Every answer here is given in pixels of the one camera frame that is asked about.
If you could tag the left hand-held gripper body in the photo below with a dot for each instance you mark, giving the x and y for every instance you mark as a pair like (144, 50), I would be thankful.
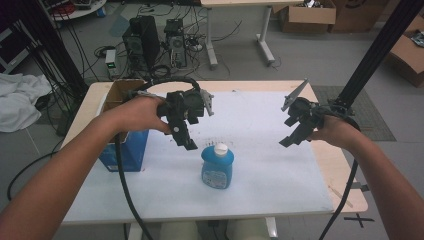
(181, 105)

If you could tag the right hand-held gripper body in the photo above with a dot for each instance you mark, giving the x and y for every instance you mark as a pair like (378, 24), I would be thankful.
(310, 115)

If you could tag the blue bottle with white cap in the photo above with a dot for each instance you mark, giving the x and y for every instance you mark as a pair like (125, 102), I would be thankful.
(216, 170)

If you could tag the blue cardboard box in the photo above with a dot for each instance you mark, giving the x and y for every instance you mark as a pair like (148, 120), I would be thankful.
(133, 151)

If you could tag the person's right hand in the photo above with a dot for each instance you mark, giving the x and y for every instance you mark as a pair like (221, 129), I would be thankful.
(336, 131)

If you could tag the person's left hand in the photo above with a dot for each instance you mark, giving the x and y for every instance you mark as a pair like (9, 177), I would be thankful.
(143, 113)

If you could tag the light wooden table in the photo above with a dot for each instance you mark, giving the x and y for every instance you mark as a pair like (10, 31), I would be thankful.
(333, 170)

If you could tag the small black computer tower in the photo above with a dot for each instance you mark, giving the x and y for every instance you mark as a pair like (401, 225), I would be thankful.
(176, 43)

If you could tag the dark floor mat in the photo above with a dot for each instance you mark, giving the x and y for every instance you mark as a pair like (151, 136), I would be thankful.
(373, 123)

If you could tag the large black computer tower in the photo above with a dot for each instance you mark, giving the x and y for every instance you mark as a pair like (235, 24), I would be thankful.
(141, 41)

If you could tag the grey box with green light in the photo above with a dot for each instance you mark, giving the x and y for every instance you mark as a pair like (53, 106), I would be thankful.
(110, 61)

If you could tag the white desk with metal legs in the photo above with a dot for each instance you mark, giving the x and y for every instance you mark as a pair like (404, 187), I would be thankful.
(266, 36)

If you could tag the open brown cardboard box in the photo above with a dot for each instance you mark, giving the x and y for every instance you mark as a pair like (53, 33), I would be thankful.
(310, 18)

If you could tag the tall brown cardboard box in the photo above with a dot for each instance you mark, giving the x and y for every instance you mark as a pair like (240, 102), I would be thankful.
(356, 16)

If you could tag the brown cardboard box with flap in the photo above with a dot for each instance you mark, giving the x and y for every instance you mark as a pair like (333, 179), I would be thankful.
(408, 56)

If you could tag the round white table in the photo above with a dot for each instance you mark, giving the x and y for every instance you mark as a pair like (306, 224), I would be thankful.
(80, 10)

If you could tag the white cloth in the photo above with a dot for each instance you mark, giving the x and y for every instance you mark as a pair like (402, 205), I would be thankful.
(20, 100)

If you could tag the black aluminium post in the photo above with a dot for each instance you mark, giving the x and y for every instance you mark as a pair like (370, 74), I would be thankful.
(373, 56)

